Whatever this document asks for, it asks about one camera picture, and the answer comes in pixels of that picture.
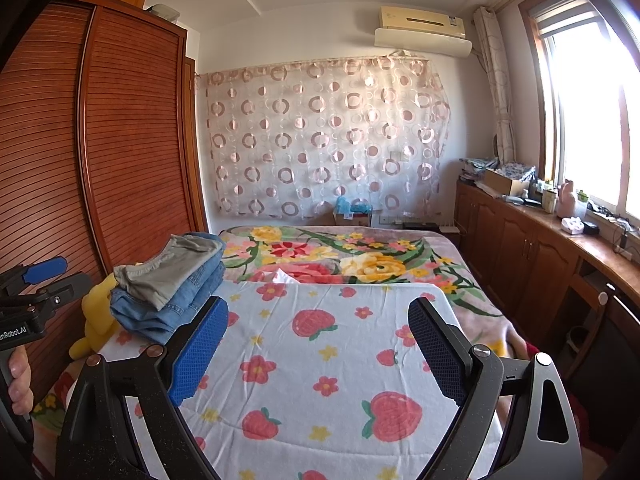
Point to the small potted plant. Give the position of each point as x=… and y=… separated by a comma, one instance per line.
x=581, y=205

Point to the white tissue box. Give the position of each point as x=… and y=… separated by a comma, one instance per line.
x=572, y=225

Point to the floral blanket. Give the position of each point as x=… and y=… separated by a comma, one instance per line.
x=350, y=255

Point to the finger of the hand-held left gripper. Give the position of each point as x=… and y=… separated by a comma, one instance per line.
x=67, y=289
x=45, y=269

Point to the red blanket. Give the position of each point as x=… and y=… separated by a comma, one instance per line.
x=587, y=430

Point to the checked window curtain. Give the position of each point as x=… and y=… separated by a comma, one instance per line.
x=492, y=75

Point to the window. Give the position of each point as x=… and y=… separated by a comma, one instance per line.
x=585, y=110

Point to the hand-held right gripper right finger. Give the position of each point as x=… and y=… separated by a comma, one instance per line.
x=440, y=355

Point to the wooden slatted wardrobe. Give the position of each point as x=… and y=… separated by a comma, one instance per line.
x=130, y=150

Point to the grey pants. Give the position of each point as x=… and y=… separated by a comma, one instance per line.
x=160, y=275

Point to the white round knob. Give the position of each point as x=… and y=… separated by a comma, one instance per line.
x=605, y=298

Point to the wooden cabinet counter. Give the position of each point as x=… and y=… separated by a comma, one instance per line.
x=525, y=250

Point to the white cup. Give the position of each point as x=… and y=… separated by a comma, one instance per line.
x=549, y=202

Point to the patterned fabric pile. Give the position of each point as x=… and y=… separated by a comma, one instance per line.
x=517, y=170

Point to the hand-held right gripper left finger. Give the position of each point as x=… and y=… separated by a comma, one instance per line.
x=197, y=355

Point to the beige air conditioner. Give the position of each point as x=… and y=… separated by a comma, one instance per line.
x=420, y=19

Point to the white strawberry print sheet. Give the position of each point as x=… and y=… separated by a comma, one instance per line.
x=325, y=320

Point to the pink bottle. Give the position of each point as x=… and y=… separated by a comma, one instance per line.
x=566, y=200

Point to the folded blue jeans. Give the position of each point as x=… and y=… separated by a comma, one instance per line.
x=165, y=320

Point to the yellow plush toy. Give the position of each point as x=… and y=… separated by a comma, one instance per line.
x=97, y=310

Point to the black charger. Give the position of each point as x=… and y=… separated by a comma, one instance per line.
x=623, y=242

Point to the sheer circle pattern curtain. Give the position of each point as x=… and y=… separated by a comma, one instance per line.
x=325, y=145

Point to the cardboard box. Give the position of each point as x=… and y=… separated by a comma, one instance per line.
x=502, y=182

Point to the person's left hand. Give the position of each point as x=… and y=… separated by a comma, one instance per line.
x=22, y=385

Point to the grey box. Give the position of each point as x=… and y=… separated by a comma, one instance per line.
x=162, y=10

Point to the blue packet box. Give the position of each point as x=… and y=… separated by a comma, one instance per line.
x=350, y=206

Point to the small black box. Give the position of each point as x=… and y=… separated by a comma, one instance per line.
x=591, y=228

